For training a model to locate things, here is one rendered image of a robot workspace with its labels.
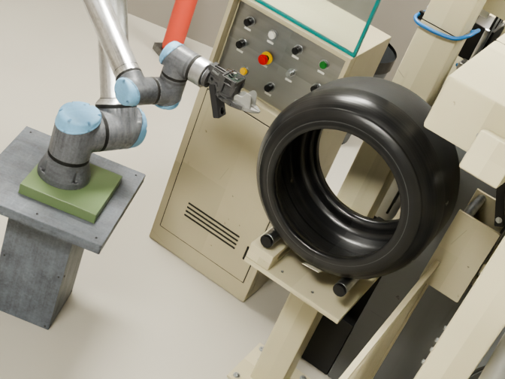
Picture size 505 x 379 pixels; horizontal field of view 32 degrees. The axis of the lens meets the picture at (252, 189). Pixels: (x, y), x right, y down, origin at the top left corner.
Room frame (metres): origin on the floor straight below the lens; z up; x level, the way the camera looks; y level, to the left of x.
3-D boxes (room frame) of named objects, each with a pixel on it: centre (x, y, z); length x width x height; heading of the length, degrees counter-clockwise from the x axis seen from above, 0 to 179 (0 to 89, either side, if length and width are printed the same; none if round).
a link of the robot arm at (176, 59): (2.56, 0.38, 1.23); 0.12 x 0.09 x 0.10; 71
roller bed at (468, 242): (2.47, -0.73, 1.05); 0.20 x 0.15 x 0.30; 161
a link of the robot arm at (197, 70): (2.53, 0.29, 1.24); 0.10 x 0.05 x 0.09; 161
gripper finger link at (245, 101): (2.45, 0.12, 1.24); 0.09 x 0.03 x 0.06; 71
